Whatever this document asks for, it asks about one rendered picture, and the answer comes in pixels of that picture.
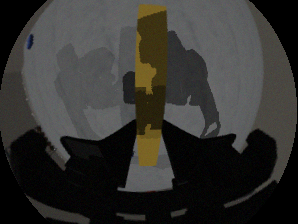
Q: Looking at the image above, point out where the yellow bar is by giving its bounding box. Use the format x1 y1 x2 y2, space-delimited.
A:
134 6 168 167

